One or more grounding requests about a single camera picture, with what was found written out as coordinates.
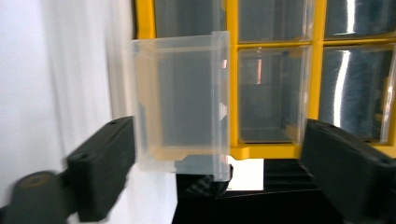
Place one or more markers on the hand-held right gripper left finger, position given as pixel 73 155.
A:
pixel 99 168

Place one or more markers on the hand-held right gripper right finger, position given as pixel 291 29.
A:
pixel 348 174

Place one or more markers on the clear plastic drawer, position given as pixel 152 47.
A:
pixel 183 102

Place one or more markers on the yellow black drawer organizer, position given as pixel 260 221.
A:
pixel 234 93

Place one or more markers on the black textured object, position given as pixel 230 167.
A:
pixel 202 186

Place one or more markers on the grid of clear drawers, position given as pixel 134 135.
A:
pixel 274 93

